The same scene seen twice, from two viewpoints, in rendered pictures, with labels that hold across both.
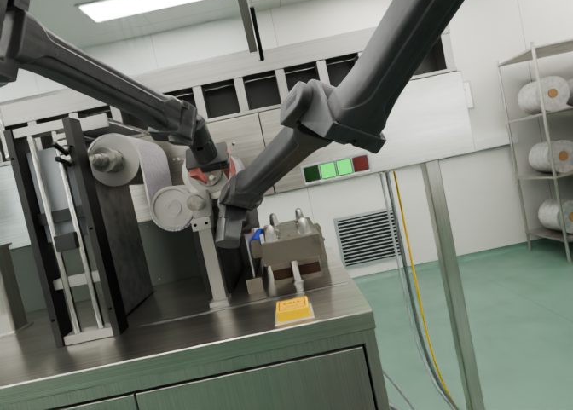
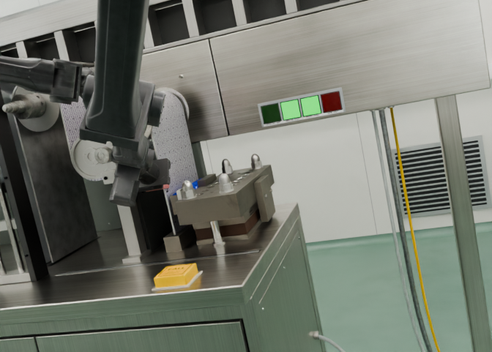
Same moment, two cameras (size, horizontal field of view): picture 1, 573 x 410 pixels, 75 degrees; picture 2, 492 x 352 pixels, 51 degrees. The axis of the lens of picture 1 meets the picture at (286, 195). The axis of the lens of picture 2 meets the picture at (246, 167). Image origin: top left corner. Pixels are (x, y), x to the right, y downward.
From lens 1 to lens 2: 0.46 m
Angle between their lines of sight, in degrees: 17
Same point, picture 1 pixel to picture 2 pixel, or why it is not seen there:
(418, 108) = (411, 29)
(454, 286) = (468, 261)
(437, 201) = (450, 149)
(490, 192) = not seen: outside the picture
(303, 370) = (181, 336)
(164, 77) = not seen: outside the picture
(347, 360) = (224, 332)
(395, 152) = (377, 87)
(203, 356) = (84, 311)
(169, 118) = (37, 83)
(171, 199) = (90, 148)
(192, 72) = not seen: outside the picture
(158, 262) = (107, 206)
